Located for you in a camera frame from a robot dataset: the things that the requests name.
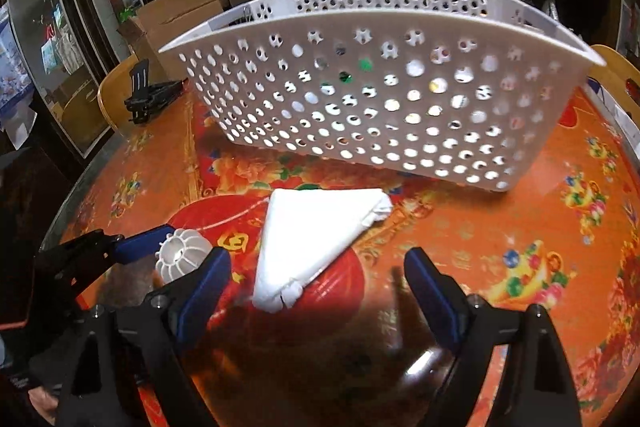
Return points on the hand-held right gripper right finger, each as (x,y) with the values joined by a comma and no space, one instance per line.
(435,302)

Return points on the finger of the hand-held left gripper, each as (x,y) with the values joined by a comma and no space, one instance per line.
(142,247)

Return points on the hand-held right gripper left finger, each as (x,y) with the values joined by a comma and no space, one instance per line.
(205,294)

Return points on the white plastic bag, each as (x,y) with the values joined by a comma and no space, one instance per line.
(310,237)

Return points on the white perforated plastic basket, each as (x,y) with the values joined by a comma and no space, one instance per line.
(385,24)

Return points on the red printed tablecloth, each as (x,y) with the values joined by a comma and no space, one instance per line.
(500,217)

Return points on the black phone holder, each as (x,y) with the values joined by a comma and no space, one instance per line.
(150,99)

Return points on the dark glass door cabinet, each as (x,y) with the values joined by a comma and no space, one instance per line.
(75,57)

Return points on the brown cardboard box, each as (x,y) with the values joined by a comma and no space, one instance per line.
(170,22)

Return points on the black binder clip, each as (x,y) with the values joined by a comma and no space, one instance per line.
(248,14)

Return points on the white and blue paper box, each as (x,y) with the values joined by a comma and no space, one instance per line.
(617,112)

